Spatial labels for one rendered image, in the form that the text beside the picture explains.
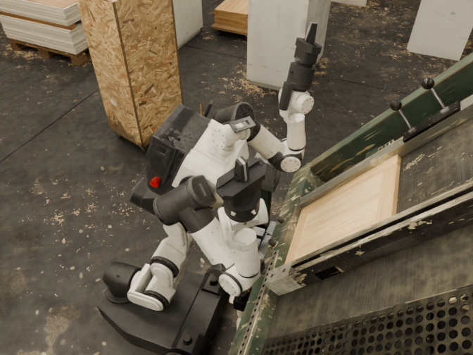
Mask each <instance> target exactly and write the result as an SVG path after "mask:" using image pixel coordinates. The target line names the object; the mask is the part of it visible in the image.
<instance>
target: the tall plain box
mask: <svg viewBox="0 0 473 355"><path fill-rule="evenodd" d="M330 4H331V0H248V37H247V75H246V79H247V80H250V84H252V85H258V86H261V87H266V88H269V89H275V90H278V91H280V90H281V88H282V87H283V84H284V82H285V81H286V80H287V77H288V73H289V68H290V64H291V62H295V58H294V54H295V50H296V45H295V44H296V38H298V37H300V38H305V35H306V32H307V31H308V27H309V24H310V22H312V23H317V32H316V37H315V42H316V43H317V44H319V45H320V46H322V50H321V52H320V54H318V57H317V62H318V61H319V59H320V58H321V56H322V55H323V49H324V41H325V36H326V31H327V23H328V17H329V10H330ZM317 62H316V64H317ZM316 64H315V65H316ZM315 65H313V66H315Z"/></svg>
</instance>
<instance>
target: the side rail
mask: <svg viewBox="0 0 473 355"><path fill-rule="evenodd" d="M433 80H434V86H433V89H434V91H435V92H436V93H437V95H438V96H439V98H440V99H441V100H442V102H443V104H444V105H445V107H447V106H449V105H451V104H452V103H454V102H456V101H457V100H458V101H462V100H463V99H465V98H467V97H468V96H470V95H471V94H473V52H472V53H471V54H469V55H468V56H466V57H464V58H463V59H462V60H460V61H458V62H457V63H456V64H454V65H453V66H451V67H450V68H448V69H447V70H445V71H444V72H442V73H441V74H440V75H438V76H436V77H435V78H434V79H433ZM401 103H402V107H401V111H402V112H403V114H404V115H405V117H406V118H407V119H408V121H409V123H410V124H411V126H412V127H414V126H416V125H418V124H420V123H421V122H423V121H424V120H426V119H427V118H429V117H431V116H433V115H434V114H436V113H438V112H439V111H441V110H442V107H441V105H440V104H439V103H438V101H437V100H436V98H435V97H434V95H433V94H432V93H431V91H430V89H428V90H426V89H423V88H422V87H420V88H419V89H417V90H416V91H414V92H413V93H412V94H410V95H408V96H407V97H406V98H404V99H402V100H401ZM409 129H410V128H409V127H408V126H407V124H406V123H405V121H404V120H403V118H402V116H401V115H400V113H399V112H398V111H393V110H392V109H391V108H389V109H388V110H386V111H385V112H383V113H382V114H380V115H379V116H377V117H376V118H374V119H373V120H371V121H370V122H369V123H367V124H366V125H364V126H362V127H361V128H360V129H358V130H356V131H355V132H354V133H352V134H351V135H349V136H348V137H347V138H345V139H343V140H342V141H340V142H339V143H338V144H336V145H334V146H333V147H332V148H330V149H328V150H327V151H325V152H324V153H323V154H321V155H320V156H318V157H317V158H315V159H314V160H312V161H311V164H310V169H311V170H312V171H313V172H314V173H315V174H316V175H317V176H318V177H319V178H320V179H322V180H323V181H324V182H327V181H329V180H331V179H332V178H334V177H336V176H337V175H339V174H341V173H342V172H344V171H345V170H347V169H349V168H350V167H352V166H354V165H355V164H357V163H359V162H361V161H362V160H364V159H365V156H366V153H367V152H369V151H370V150H372V149H373V148H375V147H377V146H379V145H380V146H383V145H385V144H386V143H388V142H390V141H391V140H392V139H394V140H395V141H396V140H397V139H399V138H400V137H402V136H403V133H404V132H407V131H408V130H409Z"/></svg>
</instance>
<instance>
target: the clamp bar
mask: <svg viewBox="0 0 473 355"><path fill-rule="evenodd" d="M472 223H473V180H471V181H469V182H466V183H465V184H463V185H460V186H458V187H456V188H454V189H451V190H449V191H447V192H444V193H443V194H440V195H438V196H436V197H434V198H432V199H429V200H427V201H424V202H422V203H421V204H418V205H416V206H413V207H412V208H409V209H407V210H405V211H402V212H400V213H398V214H396V215H394V216H391V217H390V218H387V219H385V220H383V221H380V222H378V223H376V224H374V225H371V226H369V227H368V228H365V229H363V230H360V231H358V232H356V233H354V234H352V235H349V236H347V237H344V238H343V239H340V240H338V241H336V242H334V243H331V244H329V245H327V246H325V247H322V248H321V249H318V250H316V251H314V252H312V253H309V254H307V255H305V256H302V257H300V258H299V259H296V260H294V261H291V262H288V263H286V264H284V265H283V266H280V267H278V268H275V269H273V270H271V271H270V272H269V273H268V276H267V280H266V282H265V286H266V287H268V288H269V289H271V290H272V291H273V292H274V293H275V294H277V295H278V296H281V295H283V294H286V293H288V292H292V291H294V290H296V289H299V288H302V287H304V286H306V285H309V284H312V283H314V282H317V281H320V280H323V279H326V278H329V277H331V276H334V275H337V274H339V273H342V272H344V271H347V270H350V269H352V268H355V267H358V266H361V265H363V264H365V263H369V262H370V261H374V260H376V259H380V258H381V257H384V256H387V255H389V254H392V253H395V252H397V251H400V250H403V249H406V248H408V247H411V246H414V245H416V244H419V243H422V242H425V241H427V240H429V239H433V238H435V237H438V236H440V235H444V234H446V233H448V232H451V231H454V230H457V229H459V228H463V227H464V226H467V225H470V224H472Z"/></svg>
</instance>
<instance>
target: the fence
mask: <svg viewBox="0 0 473 355"><path fill-rule="evenodd" d="M472 117H473V95H472V96H469V97H468V98H466V99H465V100H463V101H461V102H460V111H458V112H457V113H455V114H453V115H452V116H450V117H449V118H447V119H445V120H443V121H441V122H440V123H438V124H437V125H435V126H433V127H431V128H429V129H428V130H426V131H424V132H423V133H421V134H420V135H418V136H416V137H414V138H412V139H411V140H409V141H408V142H406V143H404V142H403V137H401V138H400V139H398V140H396V141H395V142H393V143H391V144H390V145H388V146H387V147H384V148H383V149H381V150H380V151H378V152H377V153H375V154H373V155H371V156H370V157H368V158H366V159H365V160H363V161H361V162H359V163H358V164H356V165H355V166H353V167H352V168H349V169H348V170H346V171H345V172H343V173H342V174H340V175H338V176H336V177H335V178H333V179H332V180H330V181H329V182H326V183H325V184H323V185H322V186H320V187H318V188H317V189H315V190H313V191H312V192H310V193H308V194H307V195H305V196H304V197H301V200H300V203H299V206H300V207H301V208H304V207H306V206H307V205H309V204H311V203H313V202H314V201H317V200H318V199H320V198H322V197H323V196H325V195H327V194H328V193H330V192H332V191H334V190H335V189H337V188H339V187H341V186H342V185H344V184H346V183H347V182H350V181H351V180H353V179H355V178H357V177H358V176H360V175H362V174H363V173H366V172H367V171H369V170H371V169H372V168H374V167H376V166H378V165H379V164H381V163H383V162H385V161H386V160H388V159H390V158H391V157H393V156H395V155H396V154H398V155H399V156H400V157H402V156H404V155H406V154H408V153H410V152H411V151H413V150H415V149H416V148H418V147H420V146H422V145H423V144H426V143H427V142H429V141H431V140H433V139H434V138H436V137H438V136H439V135H442V134H443V133H445V132H447V131H449V130H450V129H452V128H454V127H455V126H457V125H459V124H461V123H463V122H465V121H466V120H468V119H470V118H472Z"/></svg>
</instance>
